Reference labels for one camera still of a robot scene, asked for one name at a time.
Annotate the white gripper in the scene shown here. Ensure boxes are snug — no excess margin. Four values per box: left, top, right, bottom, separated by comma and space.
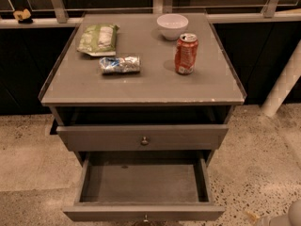
245, 211, 279, 226

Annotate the grey drawer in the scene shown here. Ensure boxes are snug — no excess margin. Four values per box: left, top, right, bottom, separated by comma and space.
56, 124, 229, 152
63, 151, 225, 222

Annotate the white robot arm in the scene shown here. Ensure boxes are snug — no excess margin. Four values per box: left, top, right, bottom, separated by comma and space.
245, 200, 301, 226

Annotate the grey wooden drawer cabinet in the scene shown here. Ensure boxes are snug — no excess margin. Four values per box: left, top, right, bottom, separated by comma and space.
38, 12, 247, 171

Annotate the grey top drawer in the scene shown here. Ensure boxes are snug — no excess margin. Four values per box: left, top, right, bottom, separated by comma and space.
56, 124, 229, 152

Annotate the white diagonal pole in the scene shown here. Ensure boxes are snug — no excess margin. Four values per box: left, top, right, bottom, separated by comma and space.
261, 41, 301, 117

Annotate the orange soda can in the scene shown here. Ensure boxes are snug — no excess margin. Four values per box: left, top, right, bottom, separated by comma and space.
175, 33, 198, 75

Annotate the crushed blue silver can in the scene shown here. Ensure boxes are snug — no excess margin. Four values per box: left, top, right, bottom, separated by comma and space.
100, 56, 141, 74

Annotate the white ceramic bowl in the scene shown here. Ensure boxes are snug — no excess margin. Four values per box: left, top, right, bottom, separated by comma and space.
157, 13, 189, 40

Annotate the green chip bag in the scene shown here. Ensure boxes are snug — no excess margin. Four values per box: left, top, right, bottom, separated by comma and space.
77, 24, 119, 57

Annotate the small yellow black object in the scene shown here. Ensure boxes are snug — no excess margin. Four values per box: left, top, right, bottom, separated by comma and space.
13, 8, 33, 24

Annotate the metal window railing frame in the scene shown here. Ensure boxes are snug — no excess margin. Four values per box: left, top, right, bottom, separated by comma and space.
0, 0, 300, 28

